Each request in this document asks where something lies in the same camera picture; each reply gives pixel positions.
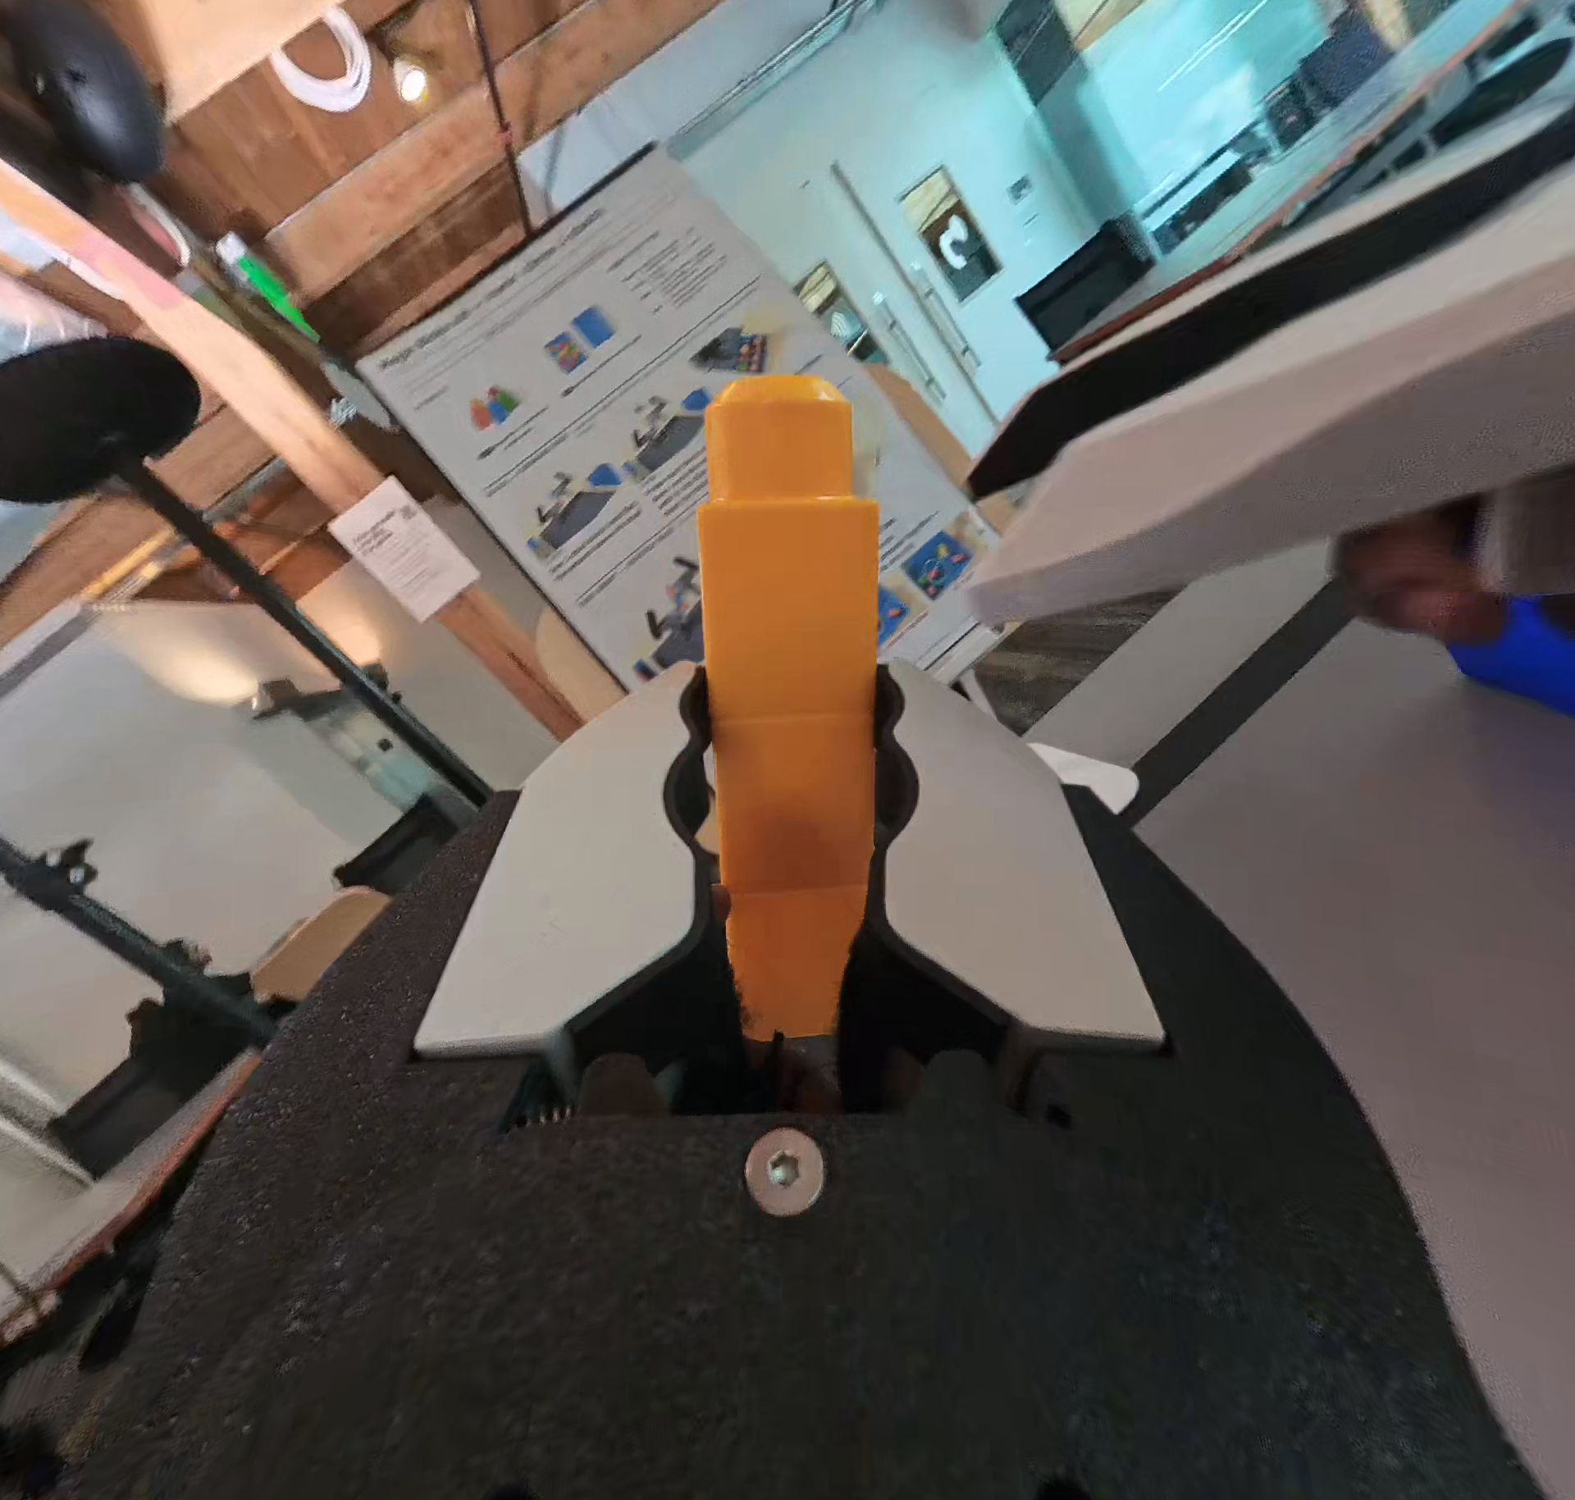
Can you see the instruction poster on wooden board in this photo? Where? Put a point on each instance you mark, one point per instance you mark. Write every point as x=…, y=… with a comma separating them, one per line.
x=591, y=330

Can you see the orange mega block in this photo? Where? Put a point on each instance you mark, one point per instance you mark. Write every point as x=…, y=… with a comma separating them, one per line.
x=788, y=786
x=788, y=590
x=788, y=959

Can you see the green exit sign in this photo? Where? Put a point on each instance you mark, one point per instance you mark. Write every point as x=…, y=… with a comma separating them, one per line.
x=277, y=293

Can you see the black dome-shaped object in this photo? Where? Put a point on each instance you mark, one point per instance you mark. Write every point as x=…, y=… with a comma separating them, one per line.
x=87, y=84

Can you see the black tripod stand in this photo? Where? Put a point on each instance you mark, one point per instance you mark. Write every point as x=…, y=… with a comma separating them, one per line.
x=124, y=930

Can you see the person's right hand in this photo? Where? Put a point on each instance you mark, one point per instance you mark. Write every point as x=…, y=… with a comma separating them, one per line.
x=1403, y=590

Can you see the black floor lamp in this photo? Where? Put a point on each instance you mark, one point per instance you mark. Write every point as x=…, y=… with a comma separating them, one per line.
x=87, y=416

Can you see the light wooden chair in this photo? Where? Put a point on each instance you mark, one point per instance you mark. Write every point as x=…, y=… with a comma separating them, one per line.
x=321, y=934

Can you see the black cabinet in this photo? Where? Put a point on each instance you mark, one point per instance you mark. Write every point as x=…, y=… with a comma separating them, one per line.
x=1084, y=293

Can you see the ceiling light bulb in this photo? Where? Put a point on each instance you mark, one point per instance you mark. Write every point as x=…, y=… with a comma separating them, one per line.
x=410, y=80

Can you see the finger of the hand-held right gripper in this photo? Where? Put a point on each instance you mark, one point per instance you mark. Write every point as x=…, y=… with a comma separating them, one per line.
x=1231, y=491
x=1293, y=279

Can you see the white paper notice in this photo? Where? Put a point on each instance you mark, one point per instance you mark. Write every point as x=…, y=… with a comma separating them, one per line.
x=400, y=546

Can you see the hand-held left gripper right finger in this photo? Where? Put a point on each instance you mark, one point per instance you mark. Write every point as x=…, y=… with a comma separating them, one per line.
x=1010, y=885

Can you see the blue storage bin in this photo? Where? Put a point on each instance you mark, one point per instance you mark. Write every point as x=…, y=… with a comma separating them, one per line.
x=1519, y=664

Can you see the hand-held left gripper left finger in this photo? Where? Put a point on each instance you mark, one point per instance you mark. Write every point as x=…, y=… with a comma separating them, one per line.
x=554, y=885

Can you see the wood-edged desk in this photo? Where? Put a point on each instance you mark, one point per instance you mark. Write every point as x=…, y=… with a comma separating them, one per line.
x=75, y=1217

